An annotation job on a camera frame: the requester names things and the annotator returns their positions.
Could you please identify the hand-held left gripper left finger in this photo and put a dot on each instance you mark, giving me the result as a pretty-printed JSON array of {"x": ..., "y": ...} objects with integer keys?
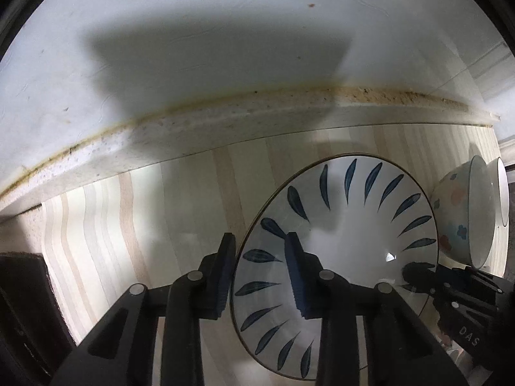
[{"x": 225, "y": 273}]

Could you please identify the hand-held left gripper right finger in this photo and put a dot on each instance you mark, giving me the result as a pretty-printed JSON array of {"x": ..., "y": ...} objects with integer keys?
[{"x": 295, "y": 277}]

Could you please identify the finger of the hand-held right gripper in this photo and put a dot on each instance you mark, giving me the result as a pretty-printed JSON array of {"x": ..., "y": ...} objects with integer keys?
[{"x": 420, "y": 276}]

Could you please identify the blue leaf pattern bowl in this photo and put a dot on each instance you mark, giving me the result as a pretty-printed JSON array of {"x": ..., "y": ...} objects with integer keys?
[{"x": 342, "y": 229}]

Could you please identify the black cooktop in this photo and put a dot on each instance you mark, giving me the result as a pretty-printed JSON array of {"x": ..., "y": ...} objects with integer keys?
[{"x": 24, "y": 313}]

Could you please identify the white door frame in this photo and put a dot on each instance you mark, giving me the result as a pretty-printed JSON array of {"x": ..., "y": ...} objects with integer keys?
[{"x": 495, "y": 68}]

